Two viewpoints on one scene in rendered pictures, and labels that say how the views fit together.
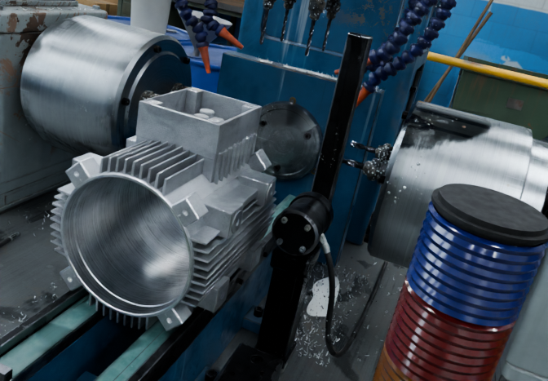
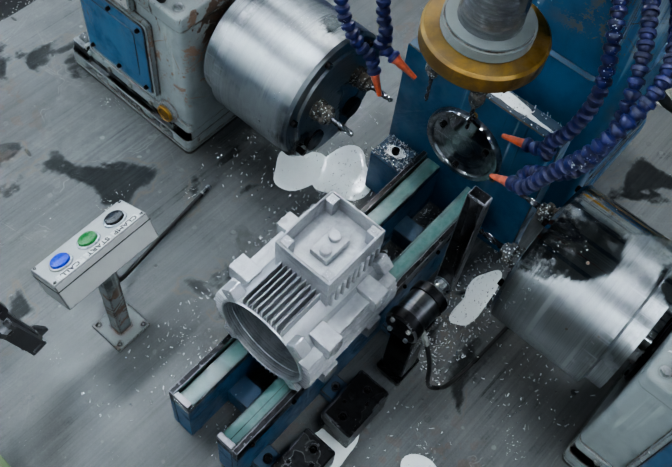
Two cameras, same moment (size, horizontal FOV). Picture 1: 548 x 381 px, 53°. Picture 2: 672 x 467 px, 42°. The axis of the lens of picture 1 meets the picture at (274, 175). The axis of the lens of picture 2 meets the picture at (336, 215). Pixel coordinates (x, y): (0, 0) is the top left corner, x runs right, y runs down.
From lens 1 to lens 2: 0.88 m
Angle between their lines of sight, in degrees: 39
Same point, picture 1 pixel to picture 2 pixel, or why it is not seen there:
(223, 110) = (356, 218)
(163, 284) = not seen: hidden behind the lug
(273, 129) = (454, 132)
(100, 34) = (274, 43)
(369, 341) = (494, 362)
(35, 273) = (221, 240)
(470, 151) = (578, 293)
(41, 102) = (222, 95)
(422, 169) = (531, 294)
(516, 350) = (586, 435)
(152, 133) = (285, 261)
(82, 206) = not seen: hidden behind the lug
